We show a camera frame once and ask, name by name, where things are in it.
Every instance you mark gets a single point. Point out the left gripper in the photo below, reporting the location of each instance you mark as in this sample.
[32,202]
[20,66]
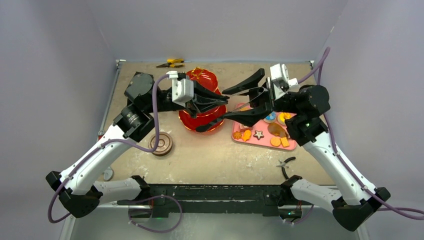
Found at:
[204,98]

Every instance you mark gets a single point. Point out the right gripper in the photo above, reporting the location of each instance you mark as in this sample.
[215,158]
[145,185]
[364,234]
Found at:
[267,97]

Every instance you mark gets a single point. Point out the red three-tier cake stand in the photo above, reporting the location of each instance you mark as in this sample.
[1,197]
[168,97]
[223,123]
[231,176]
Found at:
[208,80]

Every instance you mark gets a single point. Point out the pink serving tray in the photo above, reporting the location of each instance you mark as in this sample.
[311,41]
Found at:
[264,142]

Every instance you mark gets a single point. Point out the metal tongs black tips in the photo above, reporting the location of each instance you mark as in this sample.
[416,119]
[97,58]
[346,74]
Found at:
[252,93]

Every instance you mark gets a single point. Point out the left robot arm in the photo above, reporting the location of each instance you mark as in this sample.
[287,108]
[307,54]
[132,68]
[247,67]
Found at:
[77,187]

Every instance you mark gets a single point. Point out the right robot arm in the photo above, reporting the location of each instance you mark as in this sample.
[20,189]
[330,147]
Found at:
[355,198]

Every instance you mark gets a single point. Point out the blue frosted donut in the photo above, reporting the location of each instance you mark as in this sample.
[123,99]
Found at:
[271,118]

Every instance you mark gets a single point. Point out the pink cake slice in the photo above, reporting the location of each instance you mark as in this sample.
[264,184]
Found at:
[243,127]

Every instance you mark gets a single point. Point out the yellow frosted donut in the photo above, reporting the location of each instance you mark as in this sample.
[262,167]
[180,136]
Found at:
[283,117]

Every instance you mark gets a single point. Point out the white star cookie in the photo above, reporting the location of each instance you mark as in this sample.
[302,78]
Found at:
[258,134]

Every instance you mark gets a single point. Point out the orange fish cookie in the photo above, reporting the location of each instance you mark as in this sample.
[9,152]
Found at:
[246,135]

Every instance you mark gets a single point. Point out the brown croissant pastry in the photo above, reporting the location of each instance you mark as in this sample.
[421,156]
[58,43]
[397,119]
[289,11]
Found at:
[277,130]

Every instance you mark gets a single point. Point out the orange flower cookie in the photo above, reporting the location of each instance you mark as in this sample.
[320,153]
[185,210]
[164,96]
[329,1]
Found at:
[237,135]

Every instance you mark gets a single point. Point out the round cracker cookie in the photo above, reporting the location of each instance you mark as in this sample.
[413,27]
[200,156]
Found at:
[275,141]

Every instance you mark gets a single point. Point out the square cracker cookie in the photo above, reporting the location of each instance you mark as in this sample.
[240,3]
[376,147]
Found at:
[284,142]

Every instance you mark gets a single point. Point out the yellow black pliers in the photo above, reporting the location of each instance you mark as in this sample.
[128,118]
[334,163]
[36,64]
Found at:
[172,63]

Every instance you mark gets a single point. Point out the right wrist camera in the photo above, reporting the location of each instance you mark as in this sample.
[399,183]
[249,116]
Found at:
[279,82]

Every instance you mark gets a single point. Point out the black handled pliers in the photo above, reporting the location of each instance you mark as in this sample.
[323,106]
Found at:
[283,165]

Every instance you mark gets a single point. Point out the aluminium rail frame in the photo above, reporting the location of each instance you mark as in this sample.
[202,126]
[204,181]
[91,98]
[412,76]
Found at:
[210,158]

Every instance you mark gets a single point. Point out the black base frame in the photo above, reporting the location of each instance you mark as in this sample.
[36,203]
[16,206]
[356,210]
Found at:
[267,200]

